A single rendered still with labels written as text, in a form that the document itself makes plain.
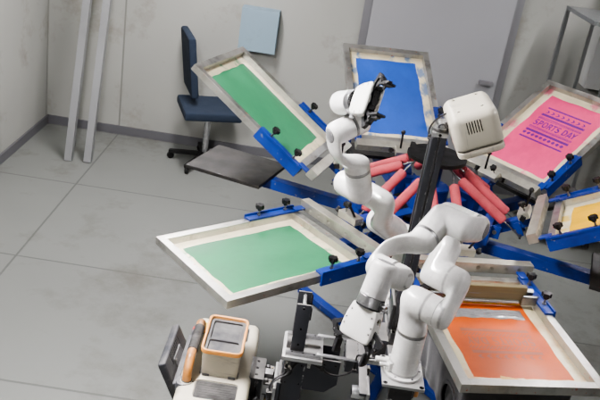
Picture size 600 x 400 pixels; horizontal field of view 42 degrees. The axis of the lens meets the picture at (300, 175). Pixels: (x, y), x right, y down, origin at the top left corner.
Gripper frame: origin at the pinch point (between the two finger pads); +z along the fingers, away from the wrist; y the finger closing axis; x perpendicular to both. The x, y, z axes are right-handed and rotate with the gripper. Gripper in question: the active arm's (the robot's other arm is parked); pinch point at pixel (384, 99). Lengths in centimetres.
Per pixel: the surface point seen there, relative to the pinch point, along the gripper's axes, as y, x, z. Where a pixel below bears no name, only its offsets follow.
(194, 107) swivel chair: 36, 65, -448
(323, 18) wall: 148, 142, -427
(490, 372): -68, 103, -46
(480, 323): -52, 115, -74
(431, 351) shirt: -70, 103, -85
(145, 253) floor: -84, 38, -334
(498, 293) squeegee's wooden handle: -38, 125, -81
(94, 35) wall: 73, -23, -525
